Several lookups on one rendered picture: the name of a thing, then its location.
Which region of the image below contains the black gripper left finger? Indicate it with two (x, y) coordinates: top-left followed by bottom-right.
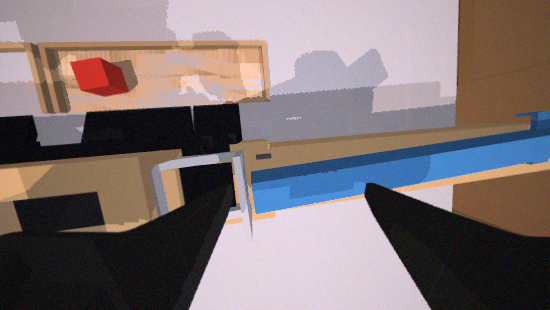
(0, 183), (233, 310)

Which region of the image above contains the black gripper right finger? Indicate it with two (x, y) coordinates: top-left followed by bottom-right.
(364, 183), (550, 310)

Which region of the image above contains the red cube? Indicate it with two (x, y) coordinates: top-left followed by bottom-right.
(70, 57), (129, 97)

